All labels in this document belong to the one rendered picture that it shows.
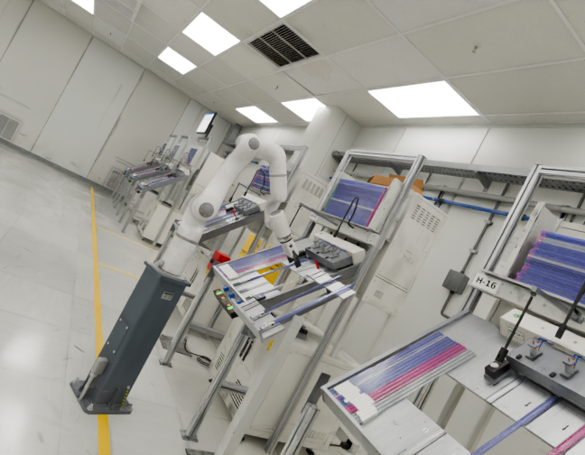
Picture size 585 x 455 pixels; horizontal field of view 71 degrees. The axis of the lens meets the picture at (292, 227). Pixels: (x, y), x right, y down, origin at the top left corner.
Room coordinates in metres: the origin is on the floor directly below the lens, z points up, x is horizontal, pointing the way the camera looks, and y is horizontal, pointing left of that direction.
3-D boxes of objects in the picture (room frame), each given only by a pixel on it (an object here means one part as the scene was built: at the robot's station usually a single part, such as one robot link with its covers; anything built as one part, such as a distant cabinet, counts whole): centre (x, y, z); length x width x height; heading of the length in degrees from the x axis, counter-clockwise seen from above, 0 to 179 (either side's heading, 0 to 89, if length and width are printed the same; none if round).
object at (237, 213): (3.91, 0.46, 0.66); 1.01 x 0.73 x 1.31; 119
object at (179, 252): (2.05, 0.44, 0.79); 0.19 x 0.19 x 0.18
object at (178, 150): (8.13, 2.58, 0.95); 1.37 x 0.82 x 1.90; 119
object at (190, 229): (2.08, 0.45, 1.00); 0.19 x 0.12 x 0.24; 23
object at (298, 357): (2.74, -0.38, 0.31); 0.70 x 0.65 x 0.62; 29
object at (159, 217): (6.86, 1.88, 0.95); 1.36 x 0.82 x 1.90; 119
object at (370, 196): (2.63, -0.31, 1.52); 0.51 x 0.13 x 0.27; 29
